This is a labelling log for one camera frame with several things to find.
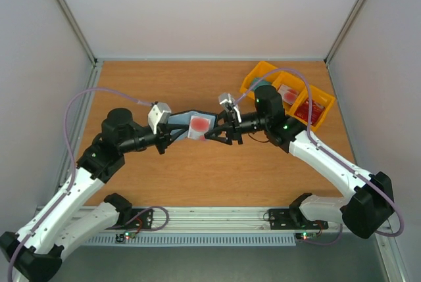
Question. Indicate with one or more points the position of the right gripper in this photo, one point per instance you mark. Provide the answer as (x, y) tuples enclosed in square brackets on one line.
[(235, 128)]

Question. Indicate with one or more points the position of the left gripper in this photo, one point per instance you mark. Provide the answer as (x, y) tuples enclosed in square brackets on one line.
[(165, 135)]

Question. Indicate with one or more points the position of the black card holder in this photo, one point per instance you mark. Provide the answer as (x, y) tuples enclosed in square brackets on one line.
[(184, 117)]

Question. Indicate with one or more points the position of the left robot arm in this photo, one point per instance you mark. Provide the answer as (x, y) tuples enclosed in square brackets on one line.
[(36, 251)]

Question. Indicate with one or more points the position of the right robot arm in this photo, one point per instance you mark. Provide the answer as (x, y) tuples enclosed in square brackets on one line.
[(366, 201)]

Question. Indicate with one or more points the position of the green card stack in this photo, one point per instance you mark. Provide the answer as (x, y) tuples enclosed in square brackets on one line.
[(257, 82)]

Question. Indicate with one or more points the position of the yellow bin with green cards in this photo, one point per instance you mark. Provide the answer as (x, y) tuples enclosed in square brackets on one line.
[(262, 70)]

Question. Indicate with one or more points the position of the red circle card stack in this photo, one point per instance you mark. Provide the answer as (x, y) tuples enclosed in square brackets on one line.
[(289, 95)]

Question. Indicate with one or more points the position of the yellow bin with circle cards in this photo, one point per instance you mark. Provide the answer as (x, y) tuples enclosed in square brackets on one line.
[(294, 82)]

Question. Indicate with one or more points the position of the yellow bin with red cards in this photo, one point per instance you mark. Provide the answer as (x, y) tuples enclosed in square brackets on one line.
[(322, 102)]

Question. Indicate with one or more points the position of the left circuit board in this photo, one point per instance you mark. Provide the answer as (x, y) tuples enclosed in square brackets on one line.
[(124, 237)]

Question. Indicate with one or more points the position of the circuit board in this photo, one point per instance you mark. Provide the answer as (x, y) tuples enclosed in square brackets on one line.
[(305, 236), (124, 237)]

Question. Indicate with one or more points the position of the right circuit board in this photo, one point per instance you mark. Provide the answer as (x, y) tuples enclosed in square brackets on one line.
[(305, 236)]

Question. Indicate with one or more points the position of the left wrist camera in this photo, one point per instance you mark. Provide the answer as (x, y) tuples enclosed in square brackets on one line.
[(158, 114)]

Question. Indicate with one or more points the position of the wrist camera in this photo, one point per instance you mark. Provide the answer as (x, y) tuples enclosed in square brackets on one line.
[(228, 104), (158, 114)]

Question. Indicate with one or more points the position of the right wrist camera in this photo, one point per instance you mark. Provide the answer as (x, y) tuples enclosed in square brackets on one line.
[(228, 104)]

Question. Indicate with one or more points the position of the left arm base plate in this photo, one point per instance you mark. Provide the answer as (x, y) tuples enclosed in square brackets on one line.
[(134, 219)]

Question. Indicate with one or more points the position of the front aluminium rail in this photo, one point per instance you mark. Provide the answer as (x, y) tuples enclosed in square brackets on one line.
[(212, 219)]

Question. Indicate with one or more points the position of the aluminium rail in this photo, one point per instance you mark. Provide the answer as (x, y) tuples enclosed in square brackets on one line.
[(212, 219), (77, 119)]

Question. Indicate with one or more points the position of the left aluminium rail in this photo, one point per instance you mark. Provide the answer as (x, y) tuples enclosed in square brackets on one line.
[(77, 119)]

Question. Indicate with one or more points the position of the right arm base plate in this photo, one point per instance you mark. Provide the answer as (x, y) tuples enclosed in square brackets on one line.
[(281, 219)]

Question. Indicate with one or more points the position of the grey slotted cable duct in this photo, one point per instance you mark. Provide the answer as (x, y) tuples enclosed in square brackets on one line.
[(148, 240)]

